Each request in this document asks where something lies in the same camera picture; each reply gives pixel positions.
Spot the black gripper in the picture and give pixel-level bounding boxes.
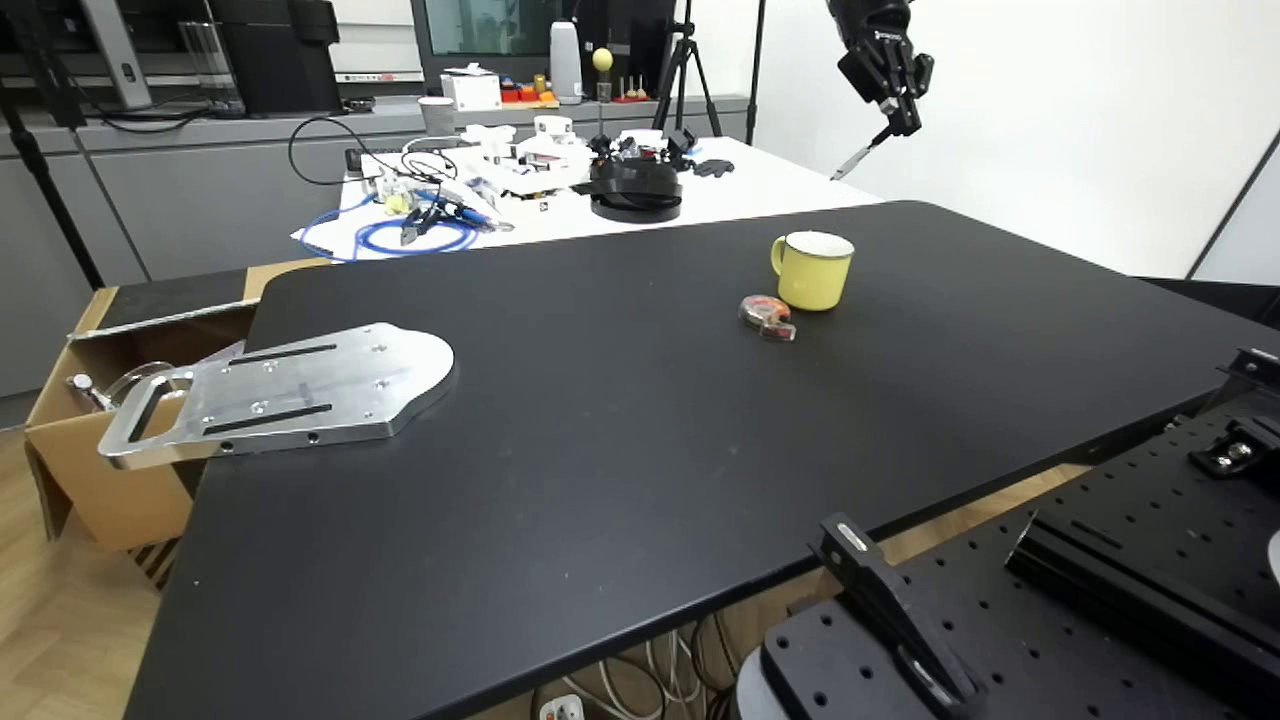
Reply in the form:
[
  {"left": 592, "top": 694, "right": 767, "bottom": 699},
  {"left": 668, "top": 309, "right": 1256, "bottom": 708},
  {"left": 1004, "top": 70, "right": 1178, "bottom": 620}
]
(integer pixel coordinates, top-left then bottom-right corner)
[{"left": 823, "top": 0, "right": 939, "bottom": 138}]

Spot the black round bag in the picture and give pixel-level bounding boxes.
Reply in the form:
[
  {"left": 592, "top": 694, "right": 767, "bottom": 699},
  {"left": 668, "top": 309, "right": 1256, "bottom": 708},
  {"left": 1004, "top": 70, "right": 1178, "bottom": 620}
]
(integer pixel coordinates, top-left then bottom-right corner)
[{"left": 589, "top": 131, "right": 687, "bottom": 222}]

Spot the black looped cable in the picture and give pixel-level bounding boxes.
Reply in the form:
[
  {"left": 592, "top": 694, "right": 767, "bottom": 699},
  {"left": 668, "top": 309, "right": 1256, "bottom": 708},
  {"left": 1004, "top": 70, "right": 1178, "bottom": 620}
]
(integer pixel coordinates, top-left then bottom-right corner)
[{"left": 283, "top": 113, "right": 374, "bottom": 191}]

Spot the corner bracket with screws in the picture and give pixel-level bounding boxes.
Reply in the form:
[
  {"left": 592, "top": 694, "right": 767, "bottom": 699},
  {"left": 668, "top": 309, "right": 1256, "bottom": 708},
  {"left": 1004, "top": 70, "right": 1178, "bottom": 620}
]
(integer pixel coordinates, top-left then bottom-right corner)
[{"left": 1189, "top": 417, "right": 1280, "bottom": 482}]

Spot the thin black pole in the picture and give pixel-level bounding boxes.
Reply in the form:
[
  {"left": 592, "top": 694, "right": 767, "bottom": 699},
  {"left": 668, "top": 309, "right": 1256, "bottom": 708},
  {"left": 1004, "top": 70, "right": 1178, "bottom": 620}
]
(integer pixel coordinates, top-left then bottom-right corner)
[
  {"left": 0, "top": 77, "right": 103, "bottom": 290},
  {"left": 742, "top": 0, "right": 774, "bottom": 143}
]

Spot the white framed panel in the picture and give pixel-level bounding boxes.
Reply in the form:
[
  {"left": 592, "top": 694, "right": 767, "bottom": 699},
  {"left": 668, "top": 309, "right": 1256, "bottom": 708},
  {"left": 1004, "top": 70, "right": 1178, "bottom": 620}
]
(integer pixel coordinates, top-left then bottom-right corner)
[{"left": 1182, "top": 129, "right": 1280, "bottom": 289}]

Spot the white plastic device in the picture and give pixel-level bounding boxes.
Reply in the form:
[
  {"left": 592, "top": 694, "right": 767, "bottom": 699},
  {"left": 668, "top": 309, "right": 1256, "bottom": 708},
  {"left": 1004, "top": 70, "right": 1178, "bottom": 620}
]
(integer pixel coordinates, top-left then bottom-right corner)
[{"left": 451, "top": 117, "right": 600, "bottom": 207}]

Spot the black aluminium extrusion rail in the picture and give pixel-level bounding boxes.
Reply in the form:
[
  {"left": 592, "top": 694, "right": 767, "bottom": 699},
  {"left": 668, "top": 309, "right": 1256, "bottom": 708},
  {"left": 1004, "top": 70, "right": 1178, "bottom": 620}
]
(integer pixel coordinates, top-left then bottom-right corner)
[{"left": 1004, "top": 510, "right": 1280, "bottom": 720}]

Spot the glass fronted wall cabinet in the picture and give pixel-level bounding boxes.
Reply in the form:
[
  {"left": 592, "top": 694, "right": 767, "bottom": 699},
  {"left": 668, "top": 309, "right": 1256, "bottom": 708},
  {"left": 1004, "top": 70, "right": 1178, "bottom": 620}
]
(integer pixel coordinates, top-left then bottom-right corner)
[{"left": 409, "top": 0, "right": 581, "bottom": 91}]

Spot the large cardboard box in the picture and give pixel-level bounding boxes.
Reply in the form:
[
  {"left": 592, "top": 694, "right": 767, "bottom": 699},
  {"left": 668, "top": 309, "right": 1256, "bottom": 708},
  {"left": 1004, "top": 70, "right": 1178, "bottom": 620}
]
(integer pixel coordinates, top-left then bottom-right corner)
[{"left": 21, "top": 255, "right": 336, "bottom": 555}]

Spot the black perforated breadboard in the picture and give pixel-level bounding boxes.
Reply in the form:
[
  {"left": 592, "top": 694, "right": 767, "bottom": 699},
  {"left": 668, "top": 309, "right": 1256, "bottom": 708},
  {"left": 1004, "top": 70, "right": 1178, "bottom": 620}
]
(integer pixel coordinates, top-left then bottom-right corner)
[{"left": 735, "top": 355, "right": 1280, "bottom": 720}]

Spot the small white box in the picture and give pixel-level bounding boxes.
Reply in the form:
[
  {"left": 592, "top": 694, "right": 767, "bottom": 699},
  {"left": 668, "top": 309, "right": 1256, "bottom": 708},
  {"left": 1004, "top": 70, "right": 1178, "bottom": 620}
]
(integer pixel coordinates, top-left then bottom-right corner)
[{"left": 438, "top": 58, "right": 505, "bottom": 117}]

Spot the white canister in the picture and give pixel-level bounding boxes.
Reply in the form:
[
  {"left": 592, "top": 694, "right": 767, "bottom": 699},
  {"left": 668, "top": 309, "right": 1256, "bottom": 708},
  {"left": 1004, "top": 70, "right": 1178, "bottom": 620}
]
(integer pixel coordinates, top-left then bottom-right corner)
[{"left": 548, "top": 16, "right": 589, "bottom": 106}]

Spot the white cable bundle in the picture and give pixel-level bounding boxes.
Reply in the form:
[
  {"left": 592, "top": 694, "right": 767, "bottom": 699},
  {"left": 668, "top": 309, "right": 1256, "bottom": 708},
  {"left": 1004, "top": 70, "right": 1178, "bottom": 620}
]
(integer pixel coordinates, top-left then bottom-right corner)
[{"left": 532, "top": 620, "right": 754, "bottom": 720}]

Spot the yellow mug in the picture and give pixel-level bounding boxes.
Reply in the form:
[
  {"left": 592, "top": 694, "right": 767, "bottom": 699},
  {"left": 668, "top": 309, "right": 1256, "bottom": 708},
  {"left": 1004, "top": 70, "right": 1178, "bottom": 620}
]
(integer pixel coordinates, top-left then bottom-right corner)
[{"left": 767, "top": 227, "right": 859, "bottom": 317}]

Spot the black computer tower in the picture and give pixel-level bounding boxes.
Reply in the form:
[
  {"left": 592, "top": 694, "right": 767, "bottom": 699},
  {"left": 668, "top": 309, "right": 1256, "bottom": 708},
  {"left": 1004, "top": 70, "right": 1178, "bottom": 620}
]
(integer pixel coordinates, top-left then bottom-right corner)
[{"left": 212, "top": 0, "right": 346, "bottom": 117}]

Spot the small red round trinket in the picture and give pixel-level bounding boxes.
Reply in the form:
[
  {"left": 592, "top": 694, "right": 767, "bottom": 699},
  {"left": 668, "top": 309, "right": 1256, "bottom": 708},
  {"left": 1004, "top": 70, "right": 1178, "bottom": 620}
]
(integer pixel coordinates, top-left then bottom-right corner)
[{"left": 735, "top": 290, "right": 800, "bottom": 345}]

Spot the grey counter cabinet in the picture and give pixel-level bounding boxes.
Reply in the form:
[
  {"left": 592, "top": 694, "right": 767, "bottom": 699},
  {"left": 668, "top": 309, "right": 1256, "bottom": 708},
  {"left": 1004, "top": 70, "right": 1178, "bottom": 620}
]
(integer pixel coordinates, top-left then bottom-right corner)
[{"left": 0, "top": 91, "right": 754, "bottom": 403}]

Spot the blue cable coil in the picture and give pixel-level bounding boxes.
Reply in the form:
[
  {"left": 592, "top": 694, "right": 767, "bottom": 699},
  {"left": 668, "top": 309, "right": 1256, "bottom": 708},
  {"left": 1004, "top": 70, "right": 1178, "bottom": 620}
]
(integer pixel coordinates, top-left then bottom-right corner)
[{"left": 351, "top": 210, "right": 480, "bottom": 259}]

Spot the silver metal plate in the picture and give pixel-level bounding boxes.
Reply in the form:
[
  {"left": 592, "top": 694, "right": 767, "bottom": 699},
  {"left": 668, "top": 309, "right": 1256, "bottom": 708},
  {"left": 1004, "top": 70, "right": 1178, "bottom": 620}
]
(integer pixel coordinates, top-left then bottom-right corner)
[{"left": 91, "top": 320, "right": 457, "bottom": 472}]

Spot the black camera tripod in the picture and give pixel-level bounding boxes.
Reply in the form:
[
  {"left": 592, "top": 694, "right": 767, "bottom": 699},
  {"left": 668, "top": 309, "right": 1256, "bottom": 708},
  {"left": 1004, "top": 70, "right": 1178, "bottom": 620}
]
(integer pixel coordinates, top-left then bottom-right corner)
[{"left": 652, "top": 0, "right": 729, "bottom": 136}]

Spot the white side table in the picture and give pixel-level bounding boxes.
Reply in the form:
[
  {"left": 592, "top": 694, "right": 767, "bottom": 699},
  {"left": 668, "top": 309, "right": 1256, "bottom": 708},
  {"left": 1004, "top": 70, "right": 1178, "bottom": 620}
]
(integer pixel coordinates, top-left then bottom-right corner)
[{"left": 293, "top": 131, "right": 885, "bottom": 264}]

